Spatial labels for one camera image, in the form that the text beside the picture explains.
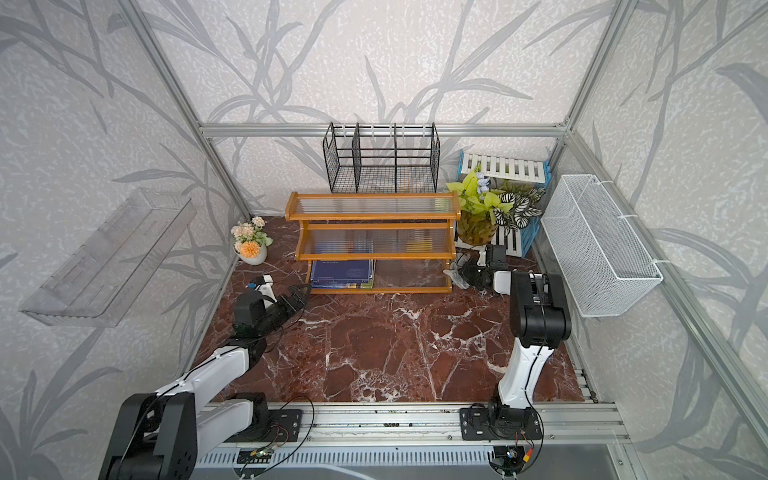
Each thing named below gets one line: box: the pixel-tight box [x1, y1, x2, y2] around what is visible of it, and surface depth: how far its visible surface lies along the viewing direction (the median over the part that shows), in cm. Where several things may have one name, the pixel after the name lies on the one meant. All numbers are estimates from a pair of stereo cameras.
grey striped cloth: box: [443, 251, 471, 289], surface depth 100 cm
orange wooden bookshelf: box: [284, 192, 461, 294], surface depth 101 cm
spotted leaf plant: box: [494, 188, 546, 237], surface depth 90 cm
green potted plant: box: [446, 166, 513, 245], surface depth 94 cm
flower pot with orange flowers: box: [230, 216, 274, 266], surface depth 101 cm
